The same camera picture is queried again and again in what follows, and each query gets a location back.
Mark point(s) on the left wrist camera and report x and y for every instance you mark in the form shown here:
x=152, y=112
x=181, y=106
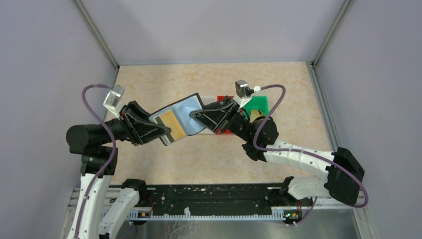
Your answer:
x=113, y=101

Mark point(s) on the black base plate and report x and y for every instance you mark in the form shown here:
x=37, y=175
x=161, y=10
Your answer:
x=218, y=199

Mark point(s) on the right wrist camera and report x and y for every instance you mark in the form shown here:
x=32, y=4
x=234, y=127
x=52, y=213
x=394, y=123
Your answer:
x=244, y=93

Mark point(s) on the green plastic bin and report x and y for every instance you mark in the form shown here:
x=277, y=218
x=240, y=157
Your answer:
x=257, y=103

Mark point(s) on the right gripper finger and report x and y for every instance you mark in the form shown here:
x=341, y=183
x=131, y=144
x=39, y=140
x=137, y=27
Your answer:
x=222, y=103
x=214, y=119

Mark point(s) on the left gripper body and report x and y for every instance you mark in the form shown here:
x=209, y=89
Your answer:
x=131, y=122

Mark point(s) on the gold card in green bin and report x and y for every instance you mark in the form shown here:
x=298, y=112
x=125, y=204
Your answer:
x=254, y=114

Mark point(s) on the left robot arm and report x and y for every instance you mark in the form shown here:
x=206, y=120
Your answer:
x=96, y=143

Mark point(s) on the aluminium frame rail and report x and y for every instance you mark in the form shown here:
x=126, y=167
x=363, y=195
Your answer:
x=277, y=213

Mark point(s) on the black leather card holder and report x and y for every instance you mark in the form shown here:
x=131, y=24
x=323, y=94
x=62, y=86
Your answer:
x=197, y=109

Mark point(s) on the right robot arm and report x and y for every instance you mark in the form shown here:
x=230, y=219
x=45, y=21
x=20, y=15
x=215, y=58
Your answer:
x=336, y=174

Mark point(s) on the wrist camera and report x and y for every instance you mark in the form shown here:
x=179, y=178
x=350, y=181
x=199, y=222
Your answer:
x=244, y=93
x=113, y=101

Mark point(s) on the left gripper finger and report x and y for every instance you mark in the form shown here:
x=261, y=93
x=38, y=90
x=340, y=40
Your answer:
x=135, y=111
x=150, y=131

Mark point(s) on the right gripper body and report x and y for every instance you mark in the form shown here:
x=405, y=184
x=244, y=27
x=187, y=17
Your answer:
x=229, y=116

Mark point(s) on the gold card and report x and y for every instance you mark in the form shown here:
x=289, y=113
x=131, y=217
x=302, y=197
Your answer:
x=254, y=114
x=168, y=119

